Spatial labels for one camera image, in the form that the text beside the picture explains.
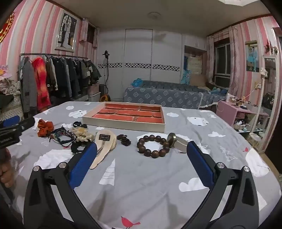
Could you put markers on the teal crumpled cloth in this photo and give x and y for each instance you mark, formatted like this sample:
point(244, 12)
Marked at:
point(137, 82)

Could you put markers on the large window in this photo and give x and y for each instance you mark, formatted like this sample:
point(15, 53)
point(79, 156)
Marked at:
point(222, 66)

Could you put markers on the teal hanging cloth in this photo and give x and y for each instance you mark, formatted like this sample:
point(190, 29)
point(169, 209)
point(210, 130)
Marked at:
point(186, 70)

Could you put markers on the garment steamer with orange base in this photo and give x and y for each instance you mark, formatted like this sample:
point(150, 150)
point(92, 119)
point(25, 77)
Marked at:
point(106, 97)

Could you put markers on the grey hanging coat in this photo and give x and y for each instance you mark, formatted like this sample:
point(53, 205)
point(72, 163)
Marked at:
point(28, 88)

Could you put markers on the pink window curtain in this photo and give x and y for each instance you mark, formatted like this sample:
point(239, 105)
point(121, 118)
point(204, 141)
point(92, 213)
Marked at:
point(210, 59)
point(235, 57)

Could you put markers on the orange scrunchie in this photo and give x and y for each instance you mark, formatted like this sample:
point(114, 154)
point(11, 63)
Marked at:
point(45, 128)

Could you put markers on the person's left hand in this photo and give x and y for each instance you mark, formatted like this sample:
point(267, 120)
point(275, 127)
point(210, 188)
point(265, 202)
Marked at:
point(6, 174)

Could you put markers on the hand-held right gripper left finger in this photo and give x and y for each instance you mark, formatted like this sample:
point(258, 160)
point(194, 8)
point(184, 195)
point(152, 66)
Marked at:
point(83, 163)

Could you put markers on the small dark brown hair clip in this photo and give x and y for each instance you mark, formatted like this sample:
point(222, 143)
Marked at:
point(123, 139)

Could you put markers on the black hair claw clip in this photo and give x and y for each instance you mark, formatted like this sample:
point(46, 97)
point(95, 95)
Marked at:
point(80, 125)

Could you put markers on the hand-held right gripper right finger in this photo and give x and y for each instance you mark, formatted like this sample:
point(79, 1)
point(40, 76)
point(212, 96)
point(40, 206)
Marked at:
point(200, 163)

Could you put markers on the black scrunchie with gold beads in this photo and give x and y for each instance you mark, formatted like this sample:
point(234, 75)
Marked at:
point(77, 148)

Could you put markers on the round ceiling lamp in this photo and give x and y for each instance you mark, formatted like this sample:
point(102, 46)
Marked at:
point(154, 15)

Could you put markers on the small window with pink curtain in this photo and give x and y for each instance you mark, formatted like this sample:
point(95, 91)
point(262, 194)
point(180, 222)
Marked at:
point(90, 33)

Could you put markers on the cream patterned couch cover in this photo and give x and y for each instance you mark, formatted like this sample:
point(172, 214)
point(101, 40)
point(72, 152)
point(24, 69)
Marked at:
point(13, 110)

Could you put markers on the red wall ornament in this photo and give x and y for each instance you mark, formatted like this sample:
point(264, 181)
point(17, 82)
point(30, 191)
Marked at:
point(6, 28)

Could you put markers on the artificial wall flowers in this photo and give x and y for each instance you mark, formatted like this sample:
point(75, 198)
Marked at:
point(271, 46)

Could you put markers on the framed wall poster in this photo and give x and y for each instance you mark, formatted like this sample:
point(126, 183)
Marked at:
point(66, 30)

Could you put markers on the cream fluffy hair clip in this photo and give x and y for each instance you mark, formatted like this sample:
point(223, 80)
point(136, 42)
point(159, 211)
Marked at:
point(103, 147)

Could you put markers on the pink storage box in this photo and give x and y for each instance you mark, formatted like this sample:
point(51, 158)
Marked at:
point(93, 88)

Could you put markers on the white framed standing mirror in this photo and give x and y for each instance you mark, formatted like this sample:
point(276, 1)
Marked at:
point(267, 99)

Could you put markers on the grey polar bear bed sheet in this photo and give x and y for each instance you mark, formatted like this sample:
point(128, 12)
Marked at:
point(143, 176)

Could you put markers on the black cloth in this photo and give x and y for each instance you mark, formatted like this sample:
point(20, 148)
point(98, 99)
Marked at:
point(5, 100)

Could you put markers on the orange red hanging jacket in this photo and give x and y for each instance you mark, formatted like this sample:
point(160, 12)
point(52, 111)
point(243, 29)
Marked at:
point(41, 88)

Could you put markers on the row of dark hanging clothes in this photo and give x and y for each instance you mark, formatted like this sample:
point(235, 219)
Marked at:
point(66, 74)

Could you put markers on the metal clothes rack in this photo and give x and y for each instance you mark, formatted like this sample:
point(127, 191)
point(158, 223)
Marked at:
point(55, 54)

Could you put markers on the cream scrunchie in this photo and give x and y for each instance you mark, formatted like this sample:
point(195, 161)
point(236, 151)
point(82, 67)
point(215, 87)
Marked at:
point(82, 133)

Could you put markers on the unframed wall poster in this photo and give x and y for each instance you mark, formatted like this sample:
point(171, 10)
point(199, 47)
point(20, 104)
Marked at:
point(252, 56)

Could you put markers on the pink hat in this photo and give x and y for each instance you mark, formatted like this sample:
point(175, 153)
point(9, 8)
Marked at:
point(3, 71)

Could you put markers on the beige jewelry tray red lining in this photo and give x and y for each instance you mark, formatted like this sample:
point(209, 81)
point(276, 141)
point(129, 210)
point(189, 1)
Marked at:
point(123, 126)

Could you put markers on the pile of light clothes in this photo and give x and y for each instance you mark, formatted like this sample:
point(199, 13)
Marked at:
point(11, 87)

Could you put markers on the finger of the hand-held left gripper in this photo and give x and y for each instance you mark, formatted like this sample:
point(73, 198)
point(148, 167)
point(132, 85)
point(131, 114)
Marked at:
point(12, 121)
point(27, 125)

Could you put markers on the white wardrobe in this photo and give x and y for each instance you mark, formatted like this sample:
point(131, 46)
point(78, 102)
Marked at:
point(136, 48)

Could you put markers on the white storage box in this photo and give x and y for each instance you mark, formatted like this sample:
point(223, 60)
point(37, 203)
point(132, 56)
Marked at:
point(95, 97)

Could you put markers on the pink cabinet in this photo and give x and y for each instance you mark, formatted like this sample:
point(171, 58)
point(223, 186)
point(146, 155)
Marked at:
point(227, 110)

